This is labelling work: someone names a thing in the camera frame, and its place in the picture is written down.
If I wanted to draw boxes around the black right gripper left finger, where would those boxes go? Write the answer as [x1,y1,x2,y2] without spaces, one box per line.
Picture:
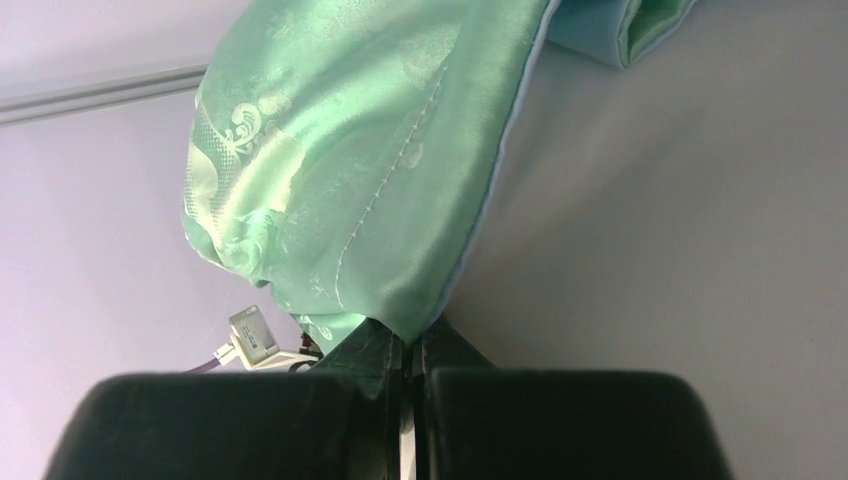
[46,319,404,479]

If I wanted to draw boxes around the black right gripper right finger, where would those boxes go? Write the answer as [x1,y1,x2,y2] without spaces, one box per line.
[411,319,732,479]

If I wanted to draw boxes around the light blue green pillowcase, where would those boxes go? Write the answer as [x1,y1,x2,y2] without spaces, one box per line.
[182,1,691,352]

